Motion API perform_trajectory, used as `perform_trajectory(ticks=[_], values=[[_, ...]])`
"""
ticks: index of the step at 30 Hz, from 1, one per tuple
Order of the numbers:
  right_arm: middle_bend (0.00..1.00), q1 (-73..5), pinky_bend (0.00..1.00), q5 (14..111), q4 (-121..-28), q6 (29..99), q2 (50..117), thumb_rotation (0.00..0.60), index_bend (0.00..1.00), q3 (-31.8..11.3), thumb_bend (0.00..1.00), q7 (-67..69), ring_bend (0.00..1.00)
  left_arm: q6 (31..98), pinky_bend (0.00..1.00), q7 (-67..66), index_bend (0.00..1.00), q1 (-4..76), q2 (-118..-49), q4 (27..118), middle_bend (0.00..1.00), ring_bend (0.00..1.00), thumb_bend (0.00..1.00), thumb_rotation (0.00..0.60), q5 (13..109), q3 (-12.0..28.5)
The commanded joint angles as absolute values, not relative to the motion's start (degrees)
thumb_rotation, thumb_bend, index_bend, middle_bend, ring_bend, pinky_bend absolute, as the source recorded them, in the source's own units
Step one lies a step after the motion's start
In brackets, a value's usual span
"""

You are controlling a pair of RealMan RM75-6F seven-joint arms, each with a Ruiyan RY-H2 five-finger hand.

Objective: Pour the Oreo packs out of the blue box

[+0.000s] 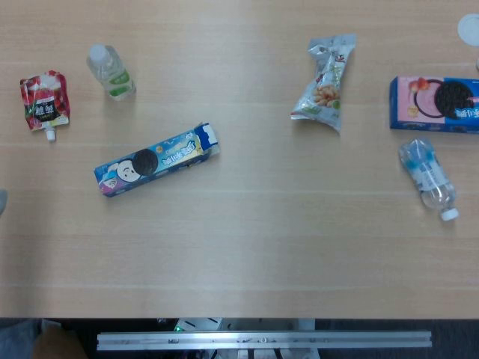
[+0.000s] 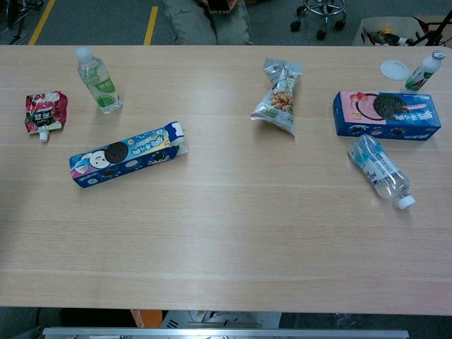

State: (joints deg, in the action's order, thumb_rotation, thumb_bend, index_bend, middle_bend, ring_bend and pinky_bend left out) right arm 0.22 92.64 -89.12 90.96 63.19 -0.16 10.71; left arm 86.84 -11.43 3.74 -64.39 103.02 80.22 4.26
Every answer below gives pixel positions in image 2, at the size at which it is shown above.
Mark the long blue Oreo box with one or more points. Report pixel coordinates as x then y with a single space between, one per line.
116 159

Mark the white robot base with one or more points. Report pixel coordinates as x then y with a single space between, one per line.
226 319

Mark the blue and pink Oreo box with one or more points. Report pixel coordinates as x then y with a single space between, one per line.
388 116

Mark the silver peanut snack bag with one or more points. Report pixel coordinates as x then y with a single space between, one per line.
279 102

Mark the seated person khaki trousers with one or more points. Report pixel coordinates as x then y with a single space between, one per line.
227 31

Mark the clear bottle green label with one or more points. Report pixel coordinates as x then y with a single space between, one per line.
99 84

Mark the clear bottle blue label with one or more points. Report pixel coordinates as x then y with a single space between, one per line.
381 166

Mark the dark smartphone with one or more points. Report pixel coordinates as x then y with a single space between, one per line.
219 5

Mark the orange panel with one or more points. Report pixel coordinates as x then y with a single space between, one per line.
146 318

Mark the chrome stool base with casters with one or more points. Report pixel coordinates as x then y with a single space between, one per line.
325 8

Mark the red drink pouch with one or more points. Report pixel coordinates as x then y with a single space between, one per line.
44 113

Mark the white round lid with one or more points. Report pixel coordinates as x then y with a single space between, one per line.
393 69

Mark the white storage bin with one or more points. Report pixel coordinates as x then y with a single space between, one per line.
365 25

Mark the black and yellow tool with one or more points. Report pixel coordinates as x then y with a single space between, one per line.
383 36

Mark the white yogurt bottle green label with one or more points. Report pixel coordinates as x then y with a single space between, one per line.
420 76

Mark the black tripod stand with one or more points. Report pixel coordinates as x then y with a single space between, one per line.
436 30

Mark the aluminium rail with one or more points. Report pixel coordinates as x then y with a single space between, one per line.
226 333

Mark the black metal frame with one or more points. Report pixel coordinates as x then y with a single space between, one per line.
14 17

